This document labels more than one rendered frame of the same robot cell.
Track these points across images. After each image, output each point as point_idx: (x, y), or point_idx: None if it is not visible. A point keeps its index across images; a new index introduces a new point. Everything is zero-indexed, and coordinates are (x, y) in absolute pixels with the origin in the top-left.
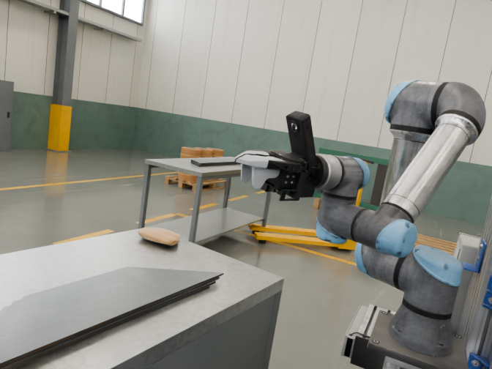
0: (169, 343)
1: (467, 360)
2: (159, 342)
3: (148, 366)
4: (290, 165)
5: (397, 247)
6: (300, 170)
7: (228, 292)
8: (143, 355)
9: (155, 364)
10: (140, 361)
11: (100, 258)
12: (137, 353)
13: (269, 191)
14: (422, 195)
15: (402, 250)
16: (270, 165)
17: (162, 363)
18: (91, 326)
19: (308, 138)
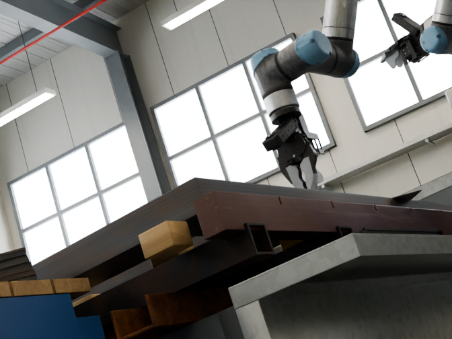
0: (448, 177)
1: None
2: (439, 177)
3: (438, 192)
4: (390, 46)
5: (423, 48)
6: (404, 42)
7: None
8: (428, 185)
9: (443, 192)
10: (427, 189)
11: None
12: (422, 185)
13: (414, 62)
14: (437, 2)
15: (426, 48)
16: (387, 54)
17: (450, 191)
18: (424, 183)
19: (401, 23)
